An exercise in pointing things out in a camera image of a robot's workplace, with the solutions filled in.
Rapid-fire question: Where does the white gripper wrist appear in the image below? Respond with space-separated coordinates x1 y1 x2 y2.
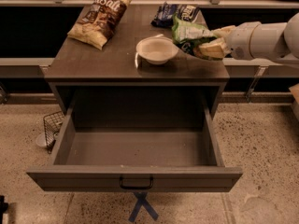
199 21 261 60

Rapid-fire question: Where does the green rice chip bag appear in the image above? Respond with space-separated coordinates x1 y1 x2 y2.
172 17 221 61

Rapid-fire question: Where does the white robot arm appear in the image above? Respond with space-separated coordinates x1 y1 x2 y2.
194 14 299 66

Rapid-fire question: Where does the blue chip bag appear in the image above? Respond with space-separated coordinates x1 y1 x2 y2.
151 2 200 28

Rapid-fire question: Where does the brown sea salt chip bag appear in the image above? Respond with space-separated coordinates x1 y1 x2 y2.
68 0 132 49

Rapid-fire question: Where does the grey drawer cabinet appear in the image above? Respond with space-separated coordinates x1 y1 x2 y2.
45 5 229 113

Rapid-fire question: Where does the open grey top drawer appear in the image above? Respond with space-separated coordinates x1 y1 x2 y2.
27 87 242 192

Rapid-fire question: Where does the white bowl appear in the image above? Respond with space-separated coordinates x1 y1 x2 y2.
136 36 178 65

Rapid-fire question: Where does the blue tape cross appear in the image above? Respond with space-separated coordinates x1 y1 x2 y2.
129 192 159 222

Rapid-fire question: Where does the white cup on floor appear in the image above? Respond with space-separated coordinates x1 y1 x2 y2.
36 133 47 147

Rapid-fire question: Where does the black drawer handle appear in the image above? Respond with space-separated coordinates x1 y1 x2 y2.
120 177 153 190

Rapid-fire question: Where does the black wire basket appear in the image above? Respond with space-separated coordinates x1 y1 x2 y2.
43 111 64 153

